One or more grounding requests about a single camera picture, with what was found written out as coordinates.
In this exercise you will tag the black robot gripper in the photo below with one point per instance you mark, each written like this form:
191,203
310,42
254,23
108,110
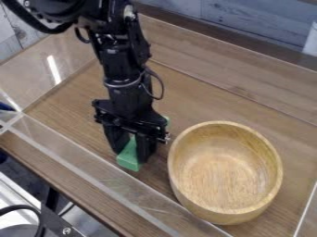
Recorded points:
129,104

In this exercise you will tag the green rectangular block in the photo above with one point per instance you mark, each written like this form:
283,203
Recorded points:
130,157

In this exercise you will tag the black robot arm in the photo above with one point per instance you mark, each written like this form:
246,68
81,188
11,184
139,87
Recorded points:
108,24

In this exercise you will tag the brown wooden bowl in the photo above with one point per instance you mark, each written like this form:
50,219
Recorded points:
225,171

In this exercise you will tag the black metal stand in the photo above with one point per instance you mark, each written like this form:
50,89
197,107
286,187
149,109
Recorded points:
52,221

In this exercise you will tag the clear acrylic front wall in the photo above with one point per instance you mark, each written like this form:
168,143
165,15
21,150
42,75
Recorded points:
120,200

